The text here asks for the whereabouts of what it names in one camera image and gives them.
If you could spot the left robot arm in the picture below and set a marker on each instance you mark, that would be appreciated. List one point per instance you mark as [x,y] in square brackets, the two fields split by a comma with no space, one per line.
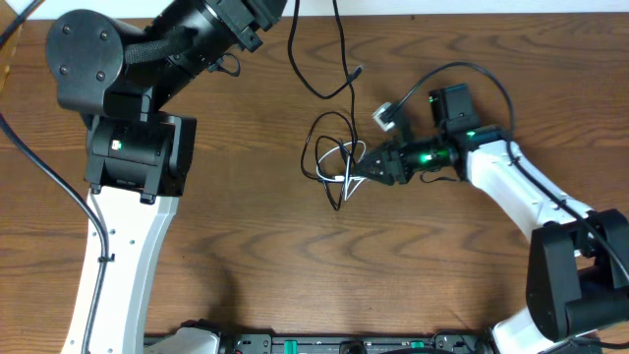
[118,78]

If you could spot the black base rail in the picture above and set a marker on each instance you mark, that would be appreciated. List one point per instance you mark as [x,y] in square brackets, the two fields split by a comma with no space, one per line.
[264,343]

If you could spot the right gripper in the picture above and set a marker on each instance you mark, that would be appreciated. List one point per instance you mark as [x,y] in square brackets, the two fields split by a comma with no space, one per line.
[398,162]

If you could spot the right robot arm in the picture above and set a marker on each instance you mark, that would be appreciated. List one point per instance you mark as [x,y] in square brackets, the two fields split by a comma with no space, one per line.
[577,278]

